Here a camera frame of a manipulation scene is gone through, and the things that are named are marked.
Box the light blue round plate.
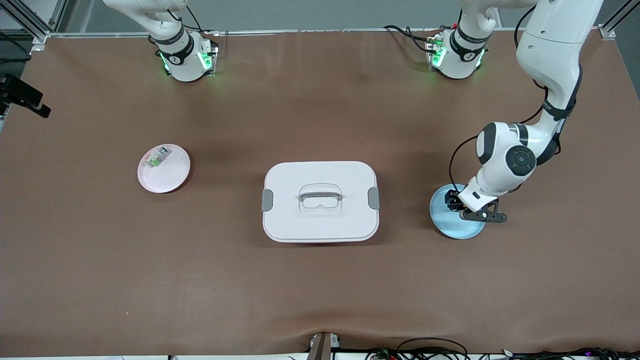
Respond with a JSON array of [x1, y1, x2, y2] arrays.
[[429, 183, 488, 240]]

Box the white lidded container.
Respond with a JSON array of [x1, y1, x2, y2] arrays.
[[261, 160, 381, 244]]

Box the pink round plate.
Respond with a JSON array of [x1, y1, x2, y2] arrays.
[[137, 143, 191, 194]]

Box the aluminium frame post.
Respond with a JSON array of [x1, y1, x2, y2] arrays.
[[0, 0, 68, 53], [597, 0, 640, 41]]

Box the grey lid handle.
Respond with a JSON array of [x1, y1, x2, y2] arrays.
[[299, 189, 343, 203]]

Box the green clear switch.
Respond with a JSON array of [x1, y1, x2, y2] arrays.
[[144, 146, 172, 169]]

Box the black cable bundle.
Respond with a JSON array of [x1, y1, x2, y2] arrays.
[[500, 347, 640, 360], [365, 337, 470, 360]]

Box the black base cable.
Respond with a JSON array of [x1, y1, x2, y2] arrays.
[[383, 24, 453, 55]]

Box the metal table bracket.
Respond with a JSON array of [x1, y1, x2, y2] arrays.
[[307, 331, 342, 360]]

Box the aluminium table edge rail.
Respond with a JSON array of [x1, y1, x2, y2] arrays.
[[47, 27, 603, 39]]

